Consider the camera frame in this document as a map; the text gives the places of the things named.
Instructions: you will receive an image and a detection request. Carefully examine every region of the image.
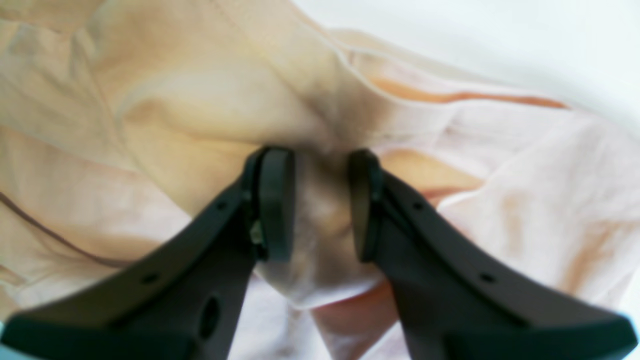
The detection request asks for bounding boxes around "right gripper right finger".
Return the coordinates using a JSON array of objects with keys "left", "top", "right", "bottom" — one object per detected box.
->
[{"left": 348, "top": 149, "right": 638, "bottom": 360}]

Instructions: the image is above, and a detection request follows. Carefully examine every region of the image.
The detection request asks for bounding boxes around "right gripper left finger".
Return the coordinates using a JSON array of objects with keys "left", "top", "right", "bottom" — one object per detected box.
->
[{"left": 1, "top": 146, "right": 296, "bottom": 360}]

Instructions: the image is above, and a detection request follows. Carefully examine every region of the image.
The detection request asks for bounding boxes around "peach pink T-shirt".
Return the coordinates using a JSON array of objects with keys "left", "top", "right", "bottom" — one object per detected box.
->
[{"left": 1, "top": 0, "right": 639, "bottom": 360}]

